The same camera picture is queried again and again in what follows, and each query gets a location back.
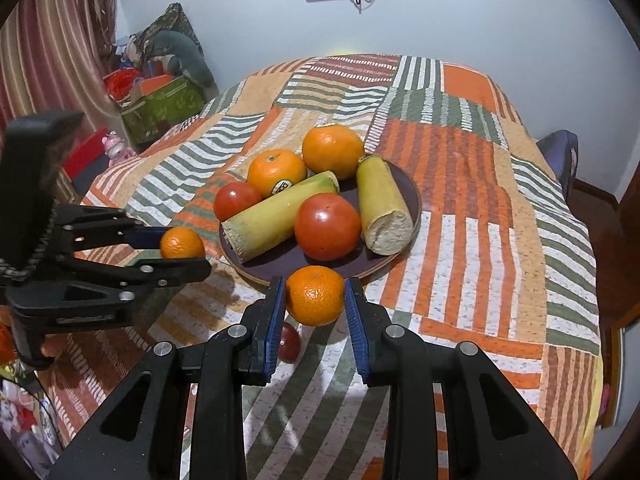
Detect small mandarin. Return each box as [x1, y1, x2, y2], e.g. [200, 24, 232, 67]
[160, 226, 206, 259]
[286, 266, 345, 326]

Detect small red tomato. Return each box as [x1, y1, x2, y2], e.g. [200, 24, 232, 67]
[214, 181, 262, 222]

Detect dark red plum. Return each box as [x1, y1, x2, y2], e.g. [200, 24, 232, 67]
[278, 322, 302, 364]

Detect large red tomato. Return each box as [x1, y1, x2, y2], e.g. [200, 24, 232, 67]
[294, 193, 361, 261]

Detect pink plush toy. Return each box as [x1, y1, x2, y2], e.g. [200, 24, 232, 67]
[102, 131, 136, 167]

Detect red box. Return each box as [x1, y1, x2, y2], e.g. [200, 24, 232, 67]
[63, 128, 110, 180]

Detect long yellow-green cane piece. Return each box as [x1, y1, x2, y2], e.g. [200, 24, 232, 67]
[220, 171, 340, 263]

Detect green storage box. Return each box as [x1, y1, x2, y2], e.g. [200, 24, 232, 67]
[122, 76, 204, 148]

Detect orange with sticker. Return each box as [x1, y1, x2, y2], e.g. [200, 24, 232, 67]
[246, 148, 307, 198]

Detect patchwork striped bedspread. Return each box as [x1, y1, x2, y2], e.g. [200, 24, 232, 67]
[42, 54, 602, 478]

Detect short yellow-green cane piece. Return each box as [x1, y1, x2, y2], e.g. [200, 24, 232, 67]
[356, 155, 413, 256]

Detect striped red curtain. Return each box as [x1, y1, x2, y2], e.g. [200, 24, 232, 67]
[1, 0, 124, 136]

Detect large orange back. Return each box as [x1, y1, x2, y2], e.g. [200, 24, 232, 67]
[302, 125, 364, 180]

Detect blue backpack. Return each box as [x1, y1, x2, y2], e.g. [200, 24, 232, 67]
[536, 130, 578, 200]

